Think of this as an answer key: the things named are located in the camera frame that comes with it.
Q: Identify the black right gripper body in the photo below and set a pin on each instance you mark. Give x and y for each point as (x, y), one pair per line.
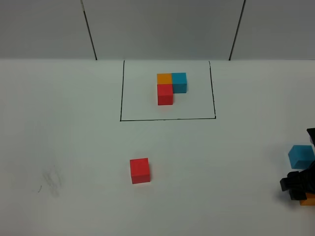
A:
(303, 181)

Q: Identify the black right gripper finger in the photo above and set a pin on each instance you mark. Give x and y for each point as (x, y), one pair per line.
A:
(296, 195)

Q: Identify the loose blue cube block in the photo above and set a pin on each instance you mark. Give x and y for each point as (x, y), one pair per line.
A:
(301, 156)

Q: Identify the template blue cube block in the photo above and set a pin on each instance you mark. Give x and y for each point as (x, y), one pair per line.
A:
(179, 82)

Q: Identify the template red cube block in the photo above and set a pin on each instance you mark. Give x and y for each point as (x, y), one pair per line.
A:
(165, 94)

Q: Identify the template orange cube block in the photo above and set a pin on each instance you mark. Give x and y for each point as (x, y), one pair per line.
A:
(164, 78)

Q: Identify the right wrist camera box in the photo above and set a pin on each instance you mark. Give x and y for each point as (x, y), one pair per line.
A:
(311, 133)

